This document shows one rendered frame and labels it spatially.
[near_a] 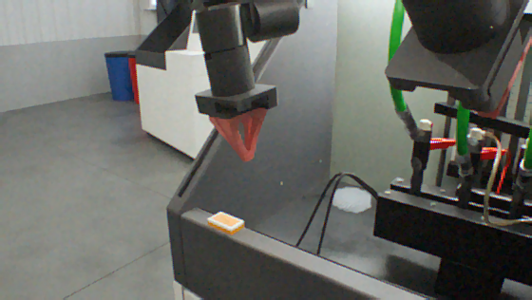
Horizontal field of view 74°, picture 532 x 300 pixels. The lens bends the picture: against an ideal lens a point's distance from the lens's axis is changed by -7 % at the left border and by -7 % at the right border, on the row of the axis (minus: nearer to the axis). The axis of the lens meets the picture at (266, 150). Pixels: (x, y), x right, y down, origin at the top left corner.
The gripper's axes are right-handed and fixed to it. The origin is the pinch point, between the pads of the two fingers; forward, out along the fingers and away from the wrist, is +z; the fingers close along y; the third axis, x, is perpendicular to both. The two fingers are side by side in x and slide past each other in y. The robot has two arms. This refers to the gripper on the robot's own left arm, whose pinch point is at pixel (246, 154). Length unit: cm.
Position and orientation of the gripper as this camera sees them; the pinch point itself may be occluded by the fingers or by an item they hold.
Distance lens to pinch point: 52.7
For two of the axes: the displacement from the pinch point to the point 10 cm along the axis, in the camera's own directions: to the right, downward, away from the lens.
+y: -6.5, -1.8, 7.4
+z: 1.7, 9.1, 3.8
